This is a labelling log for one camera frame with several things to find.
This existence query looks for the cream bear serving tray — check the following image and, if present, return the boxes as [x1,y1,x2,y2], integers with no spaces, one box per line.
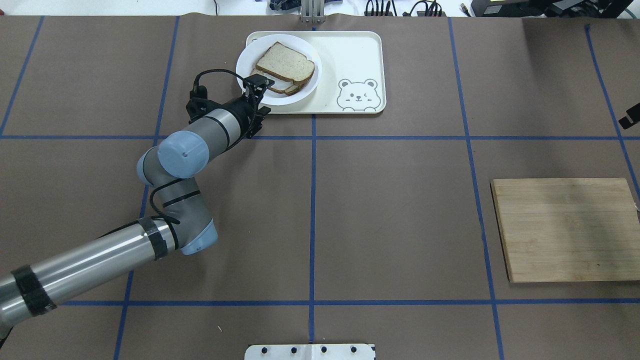
[246,30,387,115]

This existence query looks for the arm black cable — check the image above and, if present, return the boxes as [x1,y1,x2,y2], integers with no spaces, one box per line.
[95,69,251,241]

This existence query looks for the wooden cutting board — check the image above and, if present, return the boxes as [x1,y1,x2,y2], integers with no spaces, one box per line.
[490,177,640,283]

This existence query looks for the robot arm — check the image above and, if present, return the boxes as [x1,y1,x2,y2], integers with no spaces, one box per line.
[0,74,274,340]

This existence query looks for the white round plate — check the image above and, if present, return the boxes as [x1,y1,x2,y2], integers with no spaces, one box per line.
[236,32,323,107]

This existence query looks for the aluminium frame post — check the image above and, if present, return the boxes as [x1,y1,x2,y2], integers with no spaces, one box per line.
[300,0,326,24]

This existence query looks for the bread slice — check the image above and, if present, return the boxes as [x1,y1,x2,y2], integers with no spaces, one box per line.
[250,69,307,96]
[254,42,316,85]

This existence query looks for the bread slice under egg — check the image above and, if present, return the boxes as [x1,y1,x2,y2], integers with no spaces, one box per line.
[250,69,307,96]

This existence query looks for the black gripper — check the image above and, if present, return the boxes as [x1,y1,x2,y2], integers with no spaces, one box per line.
[186,73,275,140]

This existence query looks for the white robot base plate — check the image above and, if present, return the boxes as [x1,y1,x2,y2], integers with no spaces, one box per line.
[244,343,377,360]

